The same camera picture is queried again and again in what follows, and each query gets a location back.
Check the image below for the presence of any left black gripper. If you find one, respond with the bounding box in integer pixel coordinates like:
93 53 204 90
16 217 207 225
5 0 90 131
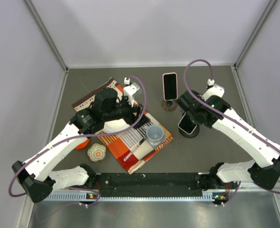
103 95 150 129

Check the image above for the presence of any black round base clamp stand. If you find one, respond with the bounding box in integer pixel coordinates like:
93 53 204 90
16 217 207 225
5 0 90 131
179 126 200 138

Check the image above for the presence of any grey phone stand wooden base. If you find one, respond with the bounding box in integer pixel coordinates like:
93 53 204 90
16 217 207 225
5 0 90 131
161 100 177 111

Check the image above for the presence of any pink case smartphone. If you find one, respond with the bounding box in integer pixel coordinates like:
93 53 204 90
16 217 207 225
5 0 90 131
162 72 178 101

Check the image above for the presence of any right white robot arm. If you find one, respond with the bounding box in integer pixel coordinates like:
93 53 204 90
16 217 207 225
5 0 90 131
177 91 280 190

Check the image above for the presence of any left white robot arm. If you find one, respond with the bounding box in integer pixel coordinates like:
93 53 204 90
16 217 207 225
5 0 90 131
12 85 146 203

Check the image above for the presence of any light blue mug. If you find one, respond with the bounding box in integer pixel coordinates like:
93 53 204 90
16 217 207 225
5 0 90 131
146 124 164 146

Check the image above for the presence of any orange patterned cloth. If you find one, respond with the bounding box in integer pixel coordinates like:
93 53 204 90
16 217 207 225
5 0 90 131
72 78 173 174

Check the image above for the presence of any crocheted pastel coaster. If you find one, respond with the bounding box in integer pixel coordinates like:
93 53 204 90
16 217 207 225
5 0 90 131
87 143 106 162

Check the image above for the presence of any orange bowl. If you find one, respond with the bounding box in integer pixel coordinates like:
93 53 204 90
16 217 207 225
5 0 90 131
75 139 90 150

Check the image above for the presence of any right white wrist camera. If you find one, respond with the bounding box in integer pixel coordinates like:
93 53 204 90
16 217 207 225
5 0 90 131
201 79 225 101

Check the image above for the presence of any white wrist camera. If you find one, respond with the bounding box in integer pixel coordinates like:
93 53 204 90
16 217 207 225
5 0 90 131
201 79 225 101
123 77 140 107

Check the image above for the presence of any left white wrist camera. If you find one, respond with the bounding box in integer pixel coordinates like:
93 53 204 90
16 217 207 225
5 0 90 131
123 77 140 107

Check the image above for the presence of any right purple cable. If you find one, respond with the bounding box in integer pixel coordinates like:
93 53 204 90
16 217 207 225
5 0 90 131
184 59 280 206

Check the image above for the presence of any purple cable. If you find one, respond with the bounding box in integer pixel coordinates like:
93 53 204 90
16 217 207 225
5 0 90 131
8 76 147 198
184 59 280 206

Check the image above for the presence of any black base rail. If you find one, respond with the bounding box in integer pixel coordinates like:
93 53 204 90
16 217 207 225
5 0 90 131
94 172 215 197

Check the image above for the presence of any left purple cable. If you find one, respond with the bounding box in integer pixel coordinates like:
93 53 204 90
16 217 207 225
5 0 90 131
8 76 147 198

